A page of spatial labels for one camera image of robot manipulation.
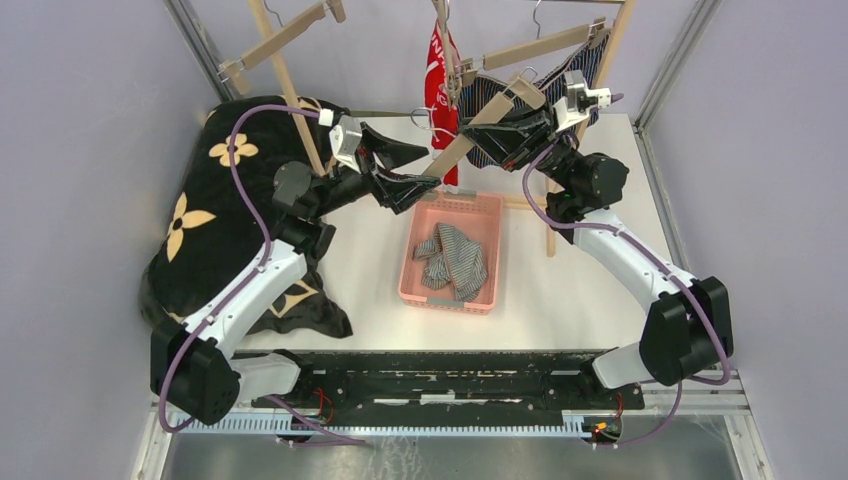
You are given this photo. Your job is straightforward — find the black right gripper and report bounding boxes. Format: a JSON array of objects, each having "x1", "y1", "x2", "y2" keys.
[{"x1": 460, "y1": 97, "x2": 582, "y2": 193}]

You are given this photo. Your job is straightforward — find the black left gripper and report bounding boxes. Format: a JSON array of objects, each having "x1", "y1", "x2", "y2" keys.
[{"x1": 311, "y1": 122, "x2": 442, "y2": 219}]

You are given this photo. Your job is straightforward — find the wooden clip hanger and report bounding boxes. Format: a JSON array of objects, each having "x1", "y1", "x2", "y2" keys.
[
  {"x1": 218, "y1": 0, "x2": 346, "y2": 98},
  {"x1": 423, "y1": 73, "x2": 546, "y2": 178}
]

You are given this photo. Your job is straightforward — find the grey striped underwear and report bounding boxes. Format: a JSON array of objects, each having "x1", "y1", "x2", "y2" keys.
[{"x1": 412, "y1": 222, "x2": 488, "y2": 302}]

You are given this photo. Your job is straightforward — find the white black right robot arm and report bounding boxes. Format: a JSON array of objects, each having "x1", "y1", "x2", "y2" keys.
[{"x1": 461, "y1": 108, "x2": 734, "y2": 408}]

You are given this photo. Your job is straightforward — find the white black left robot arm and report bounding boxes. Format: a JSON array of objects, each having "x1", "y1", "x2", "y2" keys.
[{"x1": 151, "y1": 116, "x2": 440, "y2": 433}]

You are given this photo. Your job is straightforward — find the red printed underwear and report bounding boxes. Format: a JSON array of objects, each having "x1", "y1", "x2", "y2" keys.
[{"x1": 424, "y1": 25, "x2": 459, "y2": 157}]

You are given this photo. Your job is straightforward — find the empty wooden clip hanger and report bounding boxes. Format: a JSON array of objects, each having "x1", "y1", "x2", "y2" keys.
[{"x1": 218, "y1": 0, "x2": 346, "y2": 98}]

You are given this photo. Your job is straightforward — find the dark striped boxer shorts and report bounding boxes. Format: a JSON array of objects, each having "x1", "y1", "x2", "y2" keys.
[{"x1": 457, "y1": 33, "x2": 609, "y2": 170}]

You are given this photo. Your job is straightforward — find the pink perforated plastic basket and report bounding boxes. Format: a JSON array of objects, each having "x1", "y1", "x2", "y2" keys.
[{"x1": 398, "y1": 191, "x2": 504, "y2": 315}]

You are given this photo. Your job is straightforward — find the black beige flower blanket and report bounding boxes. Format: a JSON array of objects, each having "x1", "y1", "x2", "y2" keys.
[{"x1": 140, "y1": 95, "x2": 354, "y2": 340}]

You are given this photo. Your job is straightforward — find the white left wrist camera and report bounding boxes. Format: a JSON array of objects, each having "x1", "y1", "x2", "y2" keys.
[{"x1": 318, "y1": 109, "x2": 362, "y2": 173}]

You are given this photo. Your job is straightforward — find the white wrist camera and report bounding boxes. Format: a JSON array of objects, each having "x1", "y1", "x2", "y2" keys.
[
  {"x1": 318, "y1": 109, "x2": 362, "y2": 173},
  {"x1": 553, "y1": 70, "x2": 618, "y2": 130}
]

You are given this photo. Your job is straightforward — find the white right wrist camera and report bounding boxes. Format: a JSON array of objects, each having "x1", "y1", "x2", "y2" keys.
[{"x1": 553, "y1": 70, "x2": 618, "y2": 130}]

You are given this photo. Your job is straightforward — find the wooden clothes rack frame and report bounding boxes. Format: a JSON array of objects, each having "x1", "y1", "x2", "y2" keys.
[{"x1": 246, "y1": 0, "x2": 639, "y2": 258}]

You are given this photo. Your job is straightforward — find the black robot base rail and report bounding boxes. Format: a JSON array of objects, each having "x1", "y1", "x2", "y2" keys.
[{"x1": 281, "y1": 350, "x2": 645, "y2": 434}]

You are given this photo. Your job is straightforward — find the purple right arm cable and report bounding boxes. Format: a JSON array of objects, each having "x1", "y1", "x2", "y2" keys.
[{"x1": 521, "y1": 92, "x2": 733, "y2": 387}]

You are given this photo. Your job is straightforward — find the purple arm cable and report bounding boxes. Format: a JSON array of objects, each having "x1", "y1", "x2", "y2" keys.
[
  {"x1": 157, "y1": 104, "x2": 333, "y2": 436},
  {"x1": 521, "y1": 92, "x2": 733, "y2": 387}
]

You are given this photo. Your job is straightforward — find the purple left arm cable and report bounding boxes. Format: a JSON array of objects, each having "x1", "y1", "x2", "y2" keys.
[{"x1": 157, "y1": 104, "x2": 333, "y2": 436}]

